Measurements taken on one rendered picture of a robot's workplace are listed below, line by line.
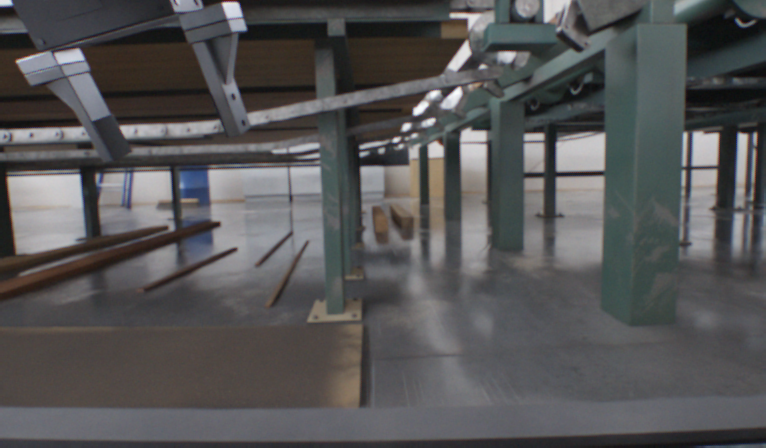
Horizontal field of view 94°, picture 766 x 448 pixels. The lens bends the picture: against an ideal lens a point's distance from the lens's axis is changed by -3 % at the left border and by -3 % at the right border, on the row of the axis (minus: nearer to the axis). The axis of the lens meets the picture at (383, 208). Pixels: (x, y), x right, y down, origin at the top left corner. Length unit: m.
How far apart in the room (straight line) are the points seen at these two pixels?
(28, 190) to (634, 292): 9.39
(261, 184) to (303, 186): 0.71
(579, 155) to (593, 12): 7.04
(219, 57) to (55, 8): 0.12
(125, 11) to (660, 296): 1.18
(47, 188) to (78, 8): 8.91
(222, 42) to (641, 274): 1.05
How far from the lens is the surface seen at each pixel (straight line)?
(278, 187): 6.62
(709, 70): 2.28
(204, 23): 0.35
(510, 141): 1.98
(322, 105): 0.98
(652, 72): 1.15
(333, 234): 1.06
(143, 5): 0.36
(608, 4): 1.17
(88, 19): 0.39
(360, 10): 1.00
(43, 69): 0.45
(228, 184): 7.52
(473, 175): 7.32
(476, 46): 1.06
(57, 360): 1.16
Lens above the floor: 0.41
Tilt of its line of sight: 5 degrees down
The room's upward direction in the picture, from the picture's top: 2 degrees counter-clockwise
